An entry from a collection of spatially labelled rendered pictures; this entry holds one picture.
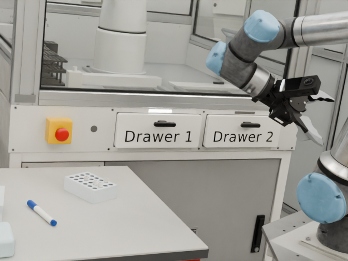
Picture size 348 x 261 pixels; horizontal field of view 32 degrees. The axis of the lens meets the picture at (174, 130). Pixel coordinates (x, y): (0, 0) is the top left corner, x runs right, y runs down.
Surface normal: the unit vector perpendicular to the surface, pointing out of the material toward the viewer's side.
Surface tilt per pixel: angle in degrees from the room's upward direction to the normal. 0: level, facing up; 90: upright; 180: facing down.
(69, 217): 0
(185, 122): 90
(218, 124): 90
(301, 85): 46
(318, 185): 101
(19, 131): 90
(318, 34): 113
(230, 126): 90
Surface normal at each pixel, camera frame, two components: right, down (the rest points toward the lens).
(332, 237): -0.68, -0.15
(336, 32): -0.58, 0.50
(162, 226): 0.12, -0.96
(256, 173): 0.40, 0.28
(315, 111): -0.88, 0.01
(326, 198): -0.69, 0.28
